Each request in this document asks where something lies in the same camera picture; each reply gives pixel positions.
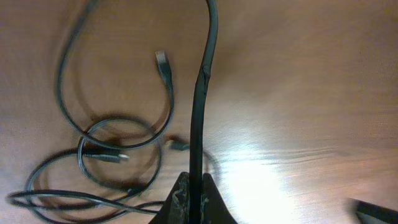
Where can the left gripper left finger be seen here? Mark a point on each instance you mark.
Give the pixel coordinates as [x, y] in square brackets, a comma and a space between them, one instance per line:
[175, 209]

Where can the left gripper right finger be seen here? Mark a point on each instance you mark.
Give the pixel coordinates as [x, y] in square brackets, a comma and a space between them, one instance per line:
[213, 208]

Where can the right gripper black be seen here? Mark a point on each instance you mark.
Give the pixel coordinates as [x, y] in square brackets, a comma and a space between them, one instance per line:
[368, 213]

